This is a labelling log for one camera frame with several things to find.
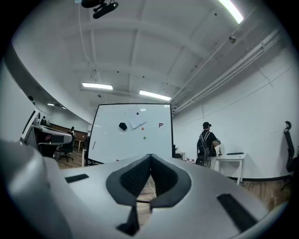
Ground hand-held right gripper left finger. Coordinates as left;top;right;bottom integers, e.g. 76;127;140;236
44;153;152;239

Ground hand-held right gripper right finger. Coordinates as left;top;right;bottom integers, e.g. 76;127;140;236
144;153;288;239

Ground white magnetic whiteboard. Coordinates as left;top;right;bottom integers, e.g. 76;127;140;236
87;103;175;164

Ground black office chair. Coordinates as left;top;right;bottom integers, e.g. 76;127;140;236
57;137;76;163
281;120;299;191

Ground grey curved desk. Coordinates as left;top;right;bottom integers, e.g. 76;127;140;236
31;123;73;158

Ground white paper sheet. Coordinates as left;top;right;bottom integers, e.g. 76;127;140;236
126;105;148;129

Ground white panel black slot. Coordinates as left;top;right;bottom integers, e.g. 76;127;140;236
20;106;40;142

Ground ceiling light panel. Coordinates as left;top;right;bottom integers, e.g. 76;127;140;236
81;82;114;91
139;90;172;101
218;0;245;24

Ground white ceiling pipes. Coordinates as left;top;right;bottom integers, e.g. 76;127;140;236
170;29;282;114

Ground hanging white cable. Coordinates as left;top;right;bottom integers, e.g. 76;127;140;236
78;0;98;82

